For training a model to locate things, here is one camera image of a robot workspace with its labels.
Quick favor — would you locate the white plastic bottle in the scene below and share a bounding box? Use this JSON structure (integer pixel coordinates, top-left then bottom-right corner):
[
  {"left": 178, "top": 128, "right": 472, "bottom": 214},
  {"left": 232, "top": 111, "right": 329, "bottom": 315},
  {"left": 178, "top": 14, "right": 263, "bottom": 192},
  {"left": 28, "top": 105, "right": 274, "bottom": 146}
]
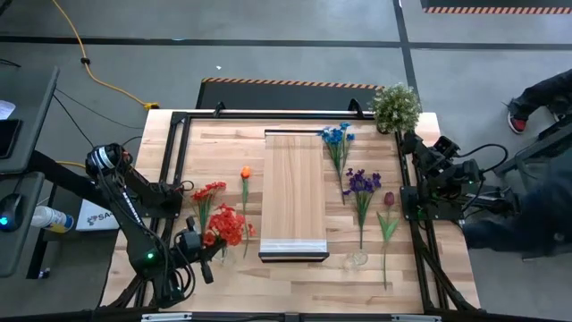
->
[{"left": 30, "top": 205, "right": 75, "bottom": 234}]

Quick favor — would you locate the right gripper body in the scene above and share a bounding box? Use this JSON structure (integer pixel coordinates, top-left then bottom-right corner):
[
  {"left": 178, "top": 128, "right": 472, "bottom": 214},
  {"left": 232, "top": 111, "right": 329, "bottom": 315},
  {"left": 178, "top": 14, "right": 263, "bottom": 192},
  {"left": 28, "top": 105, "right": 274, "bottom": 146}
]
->
[{"left": 417, "top": 147, "right": 483, "bottom": 187}]

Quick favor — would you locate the purple flower bunch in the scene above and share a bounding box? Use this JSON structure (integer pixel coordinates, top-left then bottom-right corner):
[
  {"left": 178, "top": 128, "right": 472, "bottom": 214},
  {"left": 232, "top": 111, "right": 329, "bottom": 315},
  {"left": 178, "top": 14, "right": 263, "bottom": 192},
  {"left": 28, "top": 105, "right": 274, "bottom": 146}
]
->
[{"left": 341, "top": 167, "right": 383, "bottom": 250}]

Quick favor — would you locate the wooden board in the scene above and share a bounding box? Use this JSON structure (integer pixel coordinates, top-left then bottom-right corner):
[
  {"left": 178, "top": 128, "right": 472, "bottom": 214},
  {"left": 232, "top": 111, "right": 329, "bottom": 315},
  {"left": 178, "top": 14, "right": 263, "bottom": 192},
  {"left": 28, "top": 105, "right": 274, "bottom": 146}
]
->
[{"left": 257, "top": 128, "right": 331, "bottom": 264}]

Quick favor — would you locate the red black sneaker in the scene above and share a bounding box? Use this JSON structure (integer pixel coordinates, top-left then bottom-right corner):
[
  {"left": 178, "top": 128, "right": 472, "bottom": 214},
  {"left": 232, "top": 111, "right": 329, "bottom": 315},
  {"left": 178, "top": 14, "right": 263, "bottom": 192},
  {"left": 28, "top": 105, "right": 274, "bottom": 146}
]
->
[{"left": 507, "top": 110, "right": 529, "bottom": 135}]

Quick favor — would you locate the grey desk top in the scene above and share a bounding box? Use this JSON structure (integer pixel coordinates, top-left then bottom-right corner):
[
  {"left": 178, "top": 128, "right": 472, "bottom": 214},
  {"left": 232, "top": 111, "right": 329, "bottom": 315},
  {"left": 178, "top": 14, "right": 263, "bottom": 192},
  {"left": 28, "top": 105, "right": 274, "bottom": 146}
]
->
[{"left": 0, "top": 65, "right": 61, "bottom": 175}]

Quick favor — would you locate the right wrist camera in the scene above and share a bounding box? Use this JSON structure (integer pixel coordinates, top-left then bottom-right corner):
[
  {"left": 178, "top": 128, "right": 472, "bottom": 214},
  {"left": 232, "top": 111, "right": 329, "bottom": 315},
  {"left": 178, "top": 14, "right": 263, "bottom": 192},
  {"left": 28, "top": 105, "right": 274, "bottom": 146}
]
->
[{"left": 432, "top": 135, "right": 461, "bottom": 158}]

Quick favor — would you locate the orange tulip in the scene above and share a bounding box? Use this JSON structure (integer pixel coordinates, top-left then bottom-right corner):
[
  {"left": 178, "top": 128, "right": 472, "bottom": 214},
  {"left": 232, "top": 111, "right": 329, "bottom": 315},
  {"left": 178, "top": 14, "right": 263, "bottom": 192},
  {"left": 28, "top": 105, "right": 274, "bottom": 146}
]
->
[{"left": 239, "top": 165, "right": 254, "bottom": 260}]

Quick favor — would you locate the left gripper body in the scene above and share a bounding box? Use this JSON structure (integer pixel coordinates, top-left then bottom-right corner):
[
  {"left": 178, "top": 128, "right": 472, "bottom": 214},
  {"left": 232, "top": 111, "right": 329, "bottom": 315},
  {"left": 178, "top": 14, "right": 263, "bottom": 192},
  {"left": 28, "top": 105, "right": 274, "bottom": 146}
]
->
[{"left": 173, "top": 216, "right": 216, "bottom": 286}]

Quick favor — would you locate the potted green plant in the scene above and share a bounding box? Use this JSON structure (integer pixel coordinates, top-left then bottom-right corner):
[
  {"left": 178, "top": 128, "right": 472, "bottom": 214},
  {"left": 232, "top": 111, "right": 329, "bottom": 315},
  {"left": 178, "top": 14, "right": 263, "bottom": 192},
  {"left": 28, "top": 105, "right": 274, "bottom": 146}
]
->
[{"left": 368, "top": 82, "right": 424, "bottom": 135}]

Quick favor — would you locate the black slanted support beam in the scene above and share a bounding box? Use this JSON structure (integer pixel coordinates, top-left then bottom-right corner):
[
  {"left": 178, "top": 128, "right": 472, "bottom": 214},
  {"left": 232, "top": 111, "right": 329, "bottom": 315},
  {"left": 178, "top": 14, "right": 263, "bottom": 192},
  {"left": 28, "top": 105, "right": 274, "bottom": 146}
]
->
[{"left": 26, "top": 149, "right": 113, "bottom": 211}]

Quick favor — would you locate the blue flower bunch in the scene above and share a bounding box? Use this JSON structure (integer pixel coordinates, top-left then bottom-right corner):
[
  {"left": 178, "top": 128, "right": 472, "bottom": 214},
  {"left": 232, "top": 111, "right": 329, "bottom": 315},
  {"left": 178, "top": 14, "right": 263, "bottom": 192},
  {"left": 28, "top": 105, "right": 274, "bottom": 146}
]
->
[{"left": 317, "top": 121, "right": 357, "bottom": 206}]

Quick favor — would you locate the black desk leg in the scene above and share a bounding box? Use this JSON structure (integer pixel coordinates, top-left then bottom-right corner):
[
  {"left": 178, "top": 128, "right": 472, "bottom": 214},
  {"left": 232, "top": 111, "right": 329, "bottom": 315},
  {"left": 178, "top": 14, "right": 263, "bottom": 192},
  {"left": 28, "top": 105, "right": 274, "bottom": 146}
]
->
[{"left": 25, "top": 182, "right": 59, "bottom": 281}]

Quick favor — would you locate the long yellow cable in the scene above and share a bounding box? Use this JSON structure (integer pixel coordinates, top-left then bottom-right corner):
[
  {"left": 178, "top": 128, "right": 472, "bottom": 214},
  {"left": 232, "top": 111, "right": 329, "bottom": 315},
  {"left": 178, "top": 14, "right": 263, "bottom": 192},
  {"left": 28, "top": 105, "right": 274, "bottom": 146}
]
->
[{"left": 50, "top": 0, "right": 160, "bottom": 112}]

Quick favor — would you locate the short yellow cable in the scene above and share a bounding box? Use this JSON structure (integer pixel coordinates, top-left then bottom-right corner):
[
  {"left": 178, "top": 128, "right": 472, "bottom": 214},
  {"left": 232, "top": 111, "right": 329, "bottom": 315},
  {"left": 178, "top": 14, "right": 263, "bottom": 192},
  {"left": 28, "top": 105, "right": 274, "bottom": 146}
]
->
[{"left": 55, "top": 159, "right": 88, "bottom": 171}]

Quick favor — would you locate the black mat striped edge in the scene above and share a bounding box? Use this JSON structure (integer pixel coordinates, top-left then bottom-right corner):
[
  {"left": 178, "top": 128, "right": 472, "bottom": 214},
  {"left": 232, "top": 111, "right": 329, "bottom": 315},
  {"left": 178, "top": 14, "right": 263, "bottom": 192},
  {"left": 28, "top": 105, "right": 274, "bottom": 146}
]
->
[
  {"left": 195, "top": 76, "right": 385, "bottom": 111},
  {"left": 419, "top": 0, "right": 572, "bottom": 14}
]

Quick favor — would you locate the black computer mouse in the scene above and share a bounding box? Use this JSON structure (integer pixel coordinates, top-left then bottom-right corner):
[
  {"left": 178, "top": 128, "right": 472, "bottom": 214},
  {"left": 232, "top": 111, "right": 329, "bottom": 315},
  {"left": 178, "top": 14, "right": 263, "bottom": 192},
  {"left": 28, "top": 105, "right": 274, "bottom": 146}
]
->
[{"left": 0, "top": 192, "right": 25, "bottom": 233}]

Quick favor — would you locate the grey desk shelf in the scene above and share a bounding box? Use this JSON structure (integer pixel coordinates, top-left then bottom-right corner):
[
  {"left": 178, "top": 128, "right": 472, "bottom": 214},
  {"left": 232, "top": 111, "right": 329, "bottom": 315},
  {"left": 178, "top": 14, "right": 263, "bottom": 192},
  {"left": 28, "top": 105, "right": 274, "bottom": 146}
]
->
[{"left": 0, "top": 172, "right": 46, "bottom": 278}]

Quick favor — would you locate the black floor cable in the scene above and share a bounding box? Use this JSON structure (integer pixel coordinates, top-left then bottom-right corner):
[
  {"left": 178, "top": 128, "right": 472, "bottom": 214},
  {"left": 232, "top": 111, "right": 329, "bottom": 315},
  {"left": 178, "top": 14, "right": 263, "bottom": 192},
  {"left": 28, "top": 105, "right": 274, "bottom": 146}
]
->
[
  {"left": 53, "top": 87, "right": 145, "bottom": 131},
  {"left": 51, "top": 93, "right": 144, "bottom": 149}
]

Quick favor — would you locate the black tablet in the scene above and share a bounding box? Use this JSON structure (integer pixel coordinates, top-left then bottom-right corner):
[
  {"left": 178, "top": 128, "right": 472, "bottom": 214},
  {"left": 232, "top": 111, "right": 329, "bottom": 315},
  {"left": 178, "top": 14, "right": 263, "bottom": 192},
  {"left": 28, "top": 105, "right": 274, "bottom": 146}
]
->
[{"left": 0, "top": 118, "right": 23, "bottom": 160}]

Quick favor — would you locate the white paper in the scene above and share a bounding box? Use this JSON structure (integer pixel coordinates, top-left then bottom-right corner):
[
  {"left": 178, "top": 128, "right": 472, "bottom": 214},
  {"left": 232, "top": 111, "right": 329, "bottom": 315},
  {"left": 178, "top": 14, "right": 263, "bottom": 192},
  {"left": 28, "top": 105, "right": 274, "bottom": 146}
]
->
[{"left": 0, "top": 99, "right": 17, "bottom": 121}]

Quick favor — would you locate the clear glass vase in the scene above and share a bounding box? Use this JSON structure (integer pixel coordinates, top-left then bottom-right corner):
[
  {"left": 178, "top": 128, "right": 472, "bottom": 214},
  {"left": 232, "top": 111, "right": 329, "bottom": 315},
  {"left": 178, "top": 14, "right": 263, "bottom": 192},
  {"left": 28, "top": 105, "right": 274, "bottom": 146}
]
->
[
  {"left": 342, "top": 248, "right": 370, "bottom": 272},
  {"left": 212, "top": 247, "right": 236, "bottom": 268}
]

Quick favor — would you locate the black table frame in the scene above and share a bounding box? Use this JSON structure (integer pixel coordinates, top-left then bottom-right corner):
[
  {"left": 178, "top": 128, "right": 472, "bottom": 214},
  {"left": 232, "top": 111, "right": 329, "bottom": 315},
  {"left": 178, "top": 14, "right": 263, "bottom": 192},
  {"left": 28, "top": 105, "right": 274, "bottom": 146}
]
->
[{"left": 96, "top": 97, "right": 483, "bottom": 322}]

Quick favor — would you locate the white printed box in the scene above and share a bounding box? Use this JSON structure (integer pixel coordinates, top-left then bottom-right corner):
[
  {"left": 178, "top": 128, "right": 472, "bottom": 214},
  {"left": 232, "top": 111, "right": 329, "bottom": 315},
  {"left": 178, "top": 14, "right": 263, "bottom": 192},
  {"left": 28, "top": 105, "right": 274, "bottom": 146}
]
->
[{"left": 74, "top": 199, "right": 121, "bottom": 233}]

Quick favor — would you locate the grey metal desk frame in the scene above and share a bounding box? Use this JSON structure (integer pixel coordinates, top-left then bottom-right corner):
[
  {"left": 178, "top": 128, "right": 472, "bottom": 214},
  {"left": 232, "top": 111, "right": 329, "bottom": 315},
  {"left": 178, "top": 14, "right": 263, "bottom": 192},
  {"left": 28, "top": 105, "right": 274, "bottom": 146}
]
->
[{"left": 493, "top": 116, "right": 572, "bottom": 178}]

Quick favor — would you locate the red poppy flower bunch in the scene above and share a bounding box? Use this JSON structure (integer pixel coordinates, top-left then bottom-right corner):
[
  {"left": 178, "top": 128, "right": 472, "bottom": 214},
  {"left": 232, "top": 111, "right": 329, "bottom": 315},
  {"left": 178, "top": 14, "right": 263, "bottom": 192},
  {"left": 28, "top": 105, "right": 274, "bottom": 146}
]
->
[
  {"left": 190, "top": 180, "right": 228, "bottom": 234},
  {"left": 202, "top": 202, "right": 259, "bottom": 251}
]

